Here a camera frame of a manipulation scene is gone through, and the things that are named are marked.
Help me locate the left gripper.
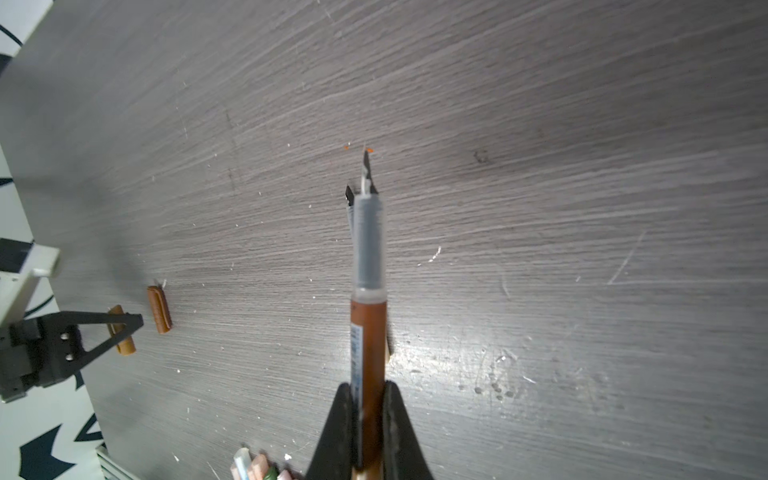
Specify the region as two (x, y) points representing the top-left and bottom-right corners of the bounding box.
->
(1, 311), (144, 403)

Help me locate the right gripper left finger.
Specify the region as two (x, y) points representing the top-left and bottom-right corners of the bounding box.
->
(305, 383), (354, 480)

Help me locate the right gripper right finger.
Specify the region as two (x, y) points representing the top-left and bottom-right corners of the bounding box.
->
(382, 381), (434, 480)

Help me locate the dark brown pen cap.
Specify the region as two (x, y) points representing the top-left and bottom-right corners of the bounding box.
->
(147, 285), (172, 334)

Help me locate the ochre capped brown pen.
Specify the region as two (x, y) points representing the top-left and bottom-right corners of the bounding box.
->
(350, 151), (388, 479)

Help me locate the green capped brown pen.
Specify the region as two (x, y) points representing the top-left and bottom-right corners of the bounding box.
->
(264, 466), (279, 480)

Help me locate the red marker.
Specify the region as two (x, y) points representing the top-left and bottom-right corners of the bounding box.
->
(248, 454), (270, 480)

